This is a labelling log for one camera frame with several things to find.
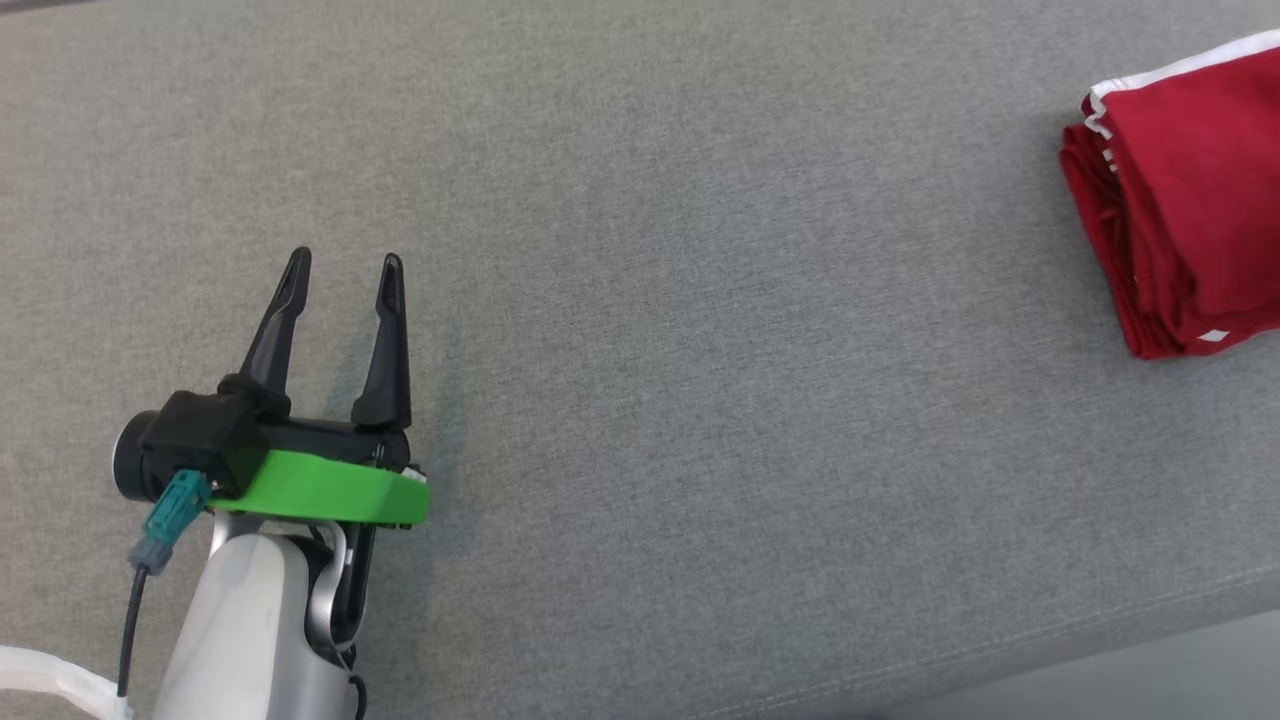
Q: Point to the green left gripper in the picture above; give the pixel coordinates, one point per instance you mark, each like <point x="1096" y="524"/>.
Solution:
<point x="330" y="490"/>

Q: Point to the red shorts white stripe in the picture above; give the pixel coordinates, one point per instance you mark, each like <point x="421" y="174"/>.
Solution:
<point x="1210" y="180"/>

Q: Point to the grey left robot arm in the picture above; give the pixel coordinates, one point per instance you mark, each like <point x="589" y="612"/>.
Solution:
<point x="240" y="630"/>

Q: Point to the white fabric strip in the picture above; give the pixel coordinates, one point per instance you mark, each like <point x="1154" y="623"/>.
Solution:
<point x="60" y="675"/>

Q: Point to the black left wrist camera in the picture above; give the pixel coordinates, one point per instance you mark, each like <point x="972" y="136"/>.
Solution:
<point x="195" y="440"/>

